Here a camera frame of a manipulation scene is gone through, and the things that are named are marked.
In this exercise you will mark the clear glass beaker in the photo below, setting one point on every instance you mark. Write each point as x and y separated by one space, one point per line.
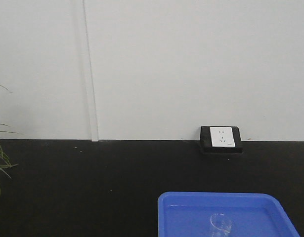
220 225

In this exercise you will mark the blue plastic tray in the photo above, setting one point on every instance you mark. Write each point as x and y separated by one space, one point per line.
187 214

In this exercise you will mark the white wall power socket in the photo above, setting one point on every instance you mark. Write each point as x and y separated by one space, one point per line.
220 139

